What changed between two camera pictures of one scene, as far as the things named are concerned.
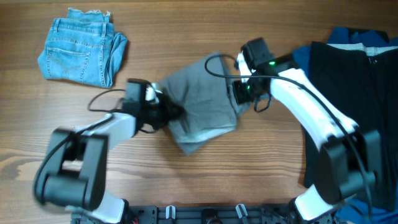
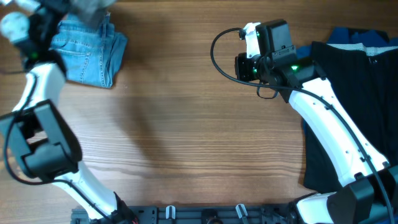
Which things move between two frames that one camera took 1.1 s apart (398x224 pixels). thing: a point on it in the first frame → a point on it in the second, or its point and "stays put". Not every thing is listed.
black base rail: x=153 y=214 stays put
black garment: x=362 y=82 stays put
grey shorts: x=211 y=106 → x=91 y=14
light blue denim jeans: x=83 y=48 stays put
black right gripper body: x=245 y=92 → x=250 y=70
